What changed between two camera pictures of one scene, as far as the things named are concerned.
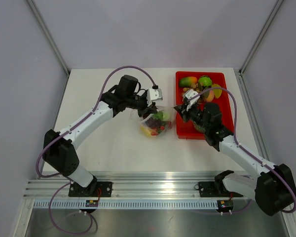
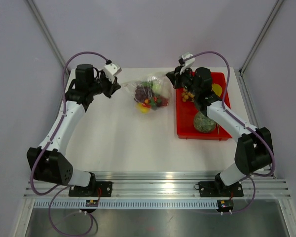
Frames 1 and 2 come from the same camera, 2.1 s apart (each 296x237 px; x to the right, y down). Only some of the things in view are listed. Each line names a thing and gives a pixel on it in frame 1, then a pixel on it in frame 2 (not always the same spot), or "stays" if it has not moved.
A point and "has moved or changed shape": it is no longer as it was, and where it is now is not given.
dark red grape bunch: [155, 123] has moved or changed shape
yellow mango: [146, 130] has moved or changed shape
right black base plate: [213, 189] stays
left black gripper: [146, 110] -> [112, 87]
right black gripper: [185, 113] -> [175, 77]
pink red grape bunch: [169, 124] -> [164, 102]
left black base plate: [93, 189] stays
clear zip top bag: [157, 124] has moved or changed shape
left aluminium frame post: [50, 37] stays
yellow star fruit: [217, 93] stays
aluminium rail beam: [128, 185] stays
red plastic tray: [186, 130] stays
